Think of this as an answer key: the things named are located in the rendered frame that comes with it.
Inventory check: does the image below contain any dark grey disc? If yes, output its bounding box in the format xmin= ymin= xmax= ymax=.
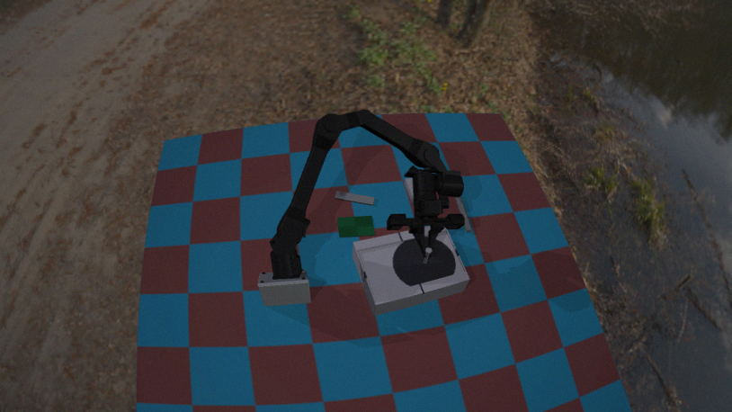
xmin=392 ymin=238 xmax=456 ymax=286

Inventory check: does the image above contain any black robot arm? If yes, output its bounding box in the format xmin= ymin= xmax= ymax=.
xmin=270 ymin=110 xmax=464 ymax=280

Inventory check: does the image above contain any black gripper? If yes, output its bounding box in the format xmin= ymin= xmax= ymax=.
xmin=387 ymin=191 xmax=465 ymax=257

